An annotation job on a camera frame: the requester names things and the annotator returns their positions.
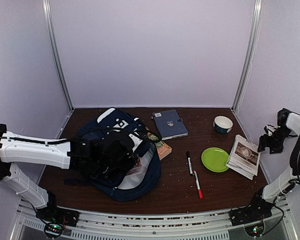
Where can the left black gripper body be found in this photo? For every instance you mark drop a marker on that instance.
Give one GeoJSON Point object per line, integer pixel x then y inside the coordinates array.
{"type": "Point", "coordinates": [105, 168]}

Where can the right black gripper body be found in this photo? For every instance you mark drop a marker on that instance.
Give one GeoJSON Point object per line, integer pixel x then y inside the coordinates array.
{"type": "Point", "coordinates": [275, 141]}

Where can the white coffee cover notebook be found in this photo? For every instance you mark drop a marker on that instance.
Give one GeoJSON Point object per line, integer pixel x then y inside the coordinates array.
{"type": "Point", "coordinates": [244, 157]}

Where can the pink Taming Shrew book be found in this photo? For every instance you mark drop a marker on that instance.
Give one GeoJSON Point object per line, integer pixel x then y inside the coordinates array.
{"type": "Point", "coordinates": [137, 169]}

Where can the navy blue backpack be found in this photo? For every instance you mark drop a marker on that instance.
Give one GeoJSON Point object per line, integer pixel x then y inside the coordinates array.
{"type": "Point", "coordinates": [117, 185]}

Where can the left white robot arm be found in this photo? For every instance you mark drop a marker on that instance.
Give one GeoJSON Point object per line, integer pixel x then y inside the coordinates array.
{"type": "Point", "coordinates": [17, 148]}

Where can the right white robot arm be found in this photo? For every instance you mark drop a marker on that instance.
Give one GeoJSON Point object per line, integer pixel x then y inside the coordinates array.
{"type": "Point", "coordinates": [286, 128]}

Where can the white teal bowl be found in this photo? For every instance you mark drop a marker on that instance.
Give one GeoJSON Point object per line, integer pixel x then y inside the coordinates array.
{"type": "Point", "coordinates": [222, 124]}

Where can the green plate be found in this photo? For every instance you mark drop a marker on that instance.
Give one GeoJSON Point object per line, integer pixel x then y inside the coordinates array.
{"type": "Point", "coordinates": [214, 159]}

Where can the orange treehouse paperback book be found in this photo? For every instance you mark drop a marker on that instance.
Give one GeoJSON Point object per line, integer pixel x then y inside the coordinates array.
{"type": "Point", "coordinates": [162, 148]}

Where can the dark blue hardcover notebook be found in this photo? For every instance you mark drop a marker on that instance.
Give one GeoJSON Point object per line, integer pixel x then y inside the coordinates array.
{"type": "Point", "coordinates": [169, 124]}

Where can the black marker pen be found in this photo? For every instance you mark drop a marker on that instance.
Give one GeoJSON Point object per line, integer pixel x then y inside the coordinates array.
{"type": "Point", "coordinates": [188, 156]}

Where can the red marker pen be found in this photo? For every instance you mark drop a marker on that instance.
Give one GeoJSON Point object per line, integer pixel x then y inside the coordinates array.
{"type": "Point", "coordinates": [200, 193]}

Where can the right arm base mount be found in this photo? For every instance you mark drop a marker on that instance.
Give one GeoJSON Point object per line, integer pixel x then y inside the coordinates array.
{"type": "Point", "coordinates": [252, 215]}

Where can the right aluminium corner post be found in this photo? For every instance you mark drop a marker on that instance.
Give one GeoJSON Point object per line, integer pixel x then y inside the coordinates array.
{"type": "Point", "coordinates": [250, 51]}

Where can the aluminium corner post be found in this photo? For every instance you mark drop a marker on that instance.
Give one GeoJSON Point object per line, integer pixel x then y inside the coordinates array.
{"type": "Point", "coordinates": [250, 51]}
{"type": "Point", "coordinates": [55, 53]}

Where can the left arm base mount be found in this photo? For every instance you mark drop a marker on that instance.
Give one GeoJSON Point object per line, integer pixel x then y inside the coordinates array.
{"type": "Point", "coordinates": [55, 219]}

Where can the aluminium front rail frame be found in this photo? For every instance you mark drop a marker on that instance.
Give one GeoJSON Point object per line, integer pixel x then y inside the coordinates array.
{"type": "Point", "coordinates": [209, 225]}

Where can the left aluminium corner post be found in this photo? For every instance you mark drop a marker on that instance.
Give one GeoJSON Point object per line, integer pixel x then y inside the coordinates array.
{"type": "Point", "coordinates": [55, 53]}

